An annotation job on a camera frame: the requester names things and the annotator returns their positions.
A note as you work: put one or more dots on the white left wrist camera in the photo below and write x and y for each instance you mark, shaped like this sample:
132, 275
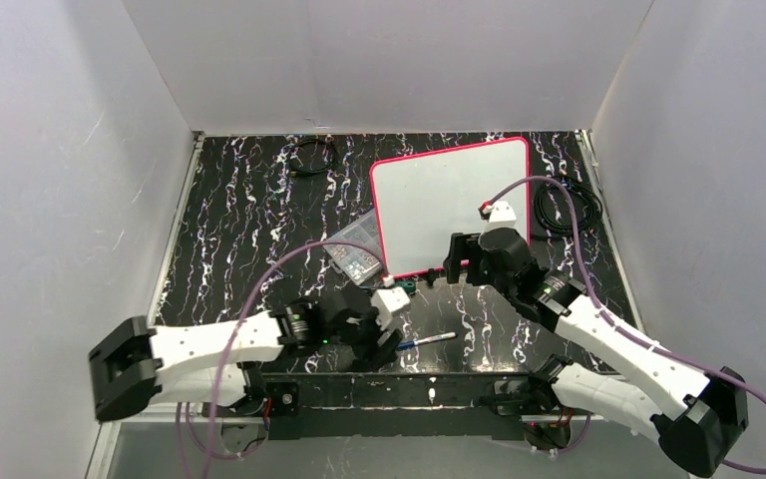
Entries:
390, 299

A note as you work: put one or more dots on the white blue marker pen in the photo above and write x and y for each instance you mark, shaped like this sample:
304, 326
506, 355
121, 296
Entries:
410, 344

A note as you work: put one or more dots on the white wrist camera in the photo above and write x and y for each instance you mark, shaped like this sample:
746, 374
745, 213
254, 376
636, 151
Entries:
390, 299
497, 215

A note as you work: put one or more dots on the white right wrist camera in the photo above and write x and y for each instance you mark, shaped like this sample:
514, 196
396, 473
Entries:
497, 215

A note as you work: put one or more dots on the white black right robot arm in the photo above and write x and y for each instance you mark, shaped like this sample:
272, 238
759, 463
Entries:
695, 417

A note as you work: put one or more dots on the aluminium rail right edge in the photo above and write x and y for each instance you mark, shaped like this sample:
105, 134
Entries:
590, 162

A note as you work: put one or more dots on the aluminium rail left edge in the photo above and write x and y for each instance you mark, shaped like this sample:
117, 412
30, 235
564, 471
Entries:
105, 445

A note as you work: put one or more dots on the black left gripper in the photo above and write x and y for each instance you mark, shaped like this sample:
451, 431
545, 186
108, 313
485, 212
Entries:
381, 339

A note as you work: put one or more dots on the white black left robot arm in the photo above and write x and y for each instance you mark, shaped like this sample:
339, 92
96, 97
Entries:
138, 365

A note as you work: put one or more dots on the clear plastic screw box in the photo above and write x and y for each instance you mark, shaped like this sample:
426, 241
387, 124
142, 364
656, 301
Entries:
356, 249

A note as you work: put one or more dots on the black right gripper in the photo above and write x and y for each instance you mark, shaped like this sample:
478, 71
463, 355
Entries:
458, 257

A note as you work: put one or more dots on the pink framed whiteboard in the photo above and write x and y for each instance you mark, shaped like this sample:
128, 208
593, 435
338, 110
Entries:
421, 199

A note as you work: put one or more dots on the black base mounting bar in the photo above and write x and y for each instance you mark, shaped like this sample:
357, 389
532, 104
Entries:
492, 405

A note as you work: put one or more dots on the aluminium rail edge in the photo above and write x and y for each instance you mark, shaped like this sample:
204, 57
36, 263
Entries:
105, 445
590, 162

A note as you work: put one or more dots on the green handled screwdriver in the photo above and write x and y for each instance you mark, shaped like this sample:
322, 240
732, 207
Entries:
408, 286

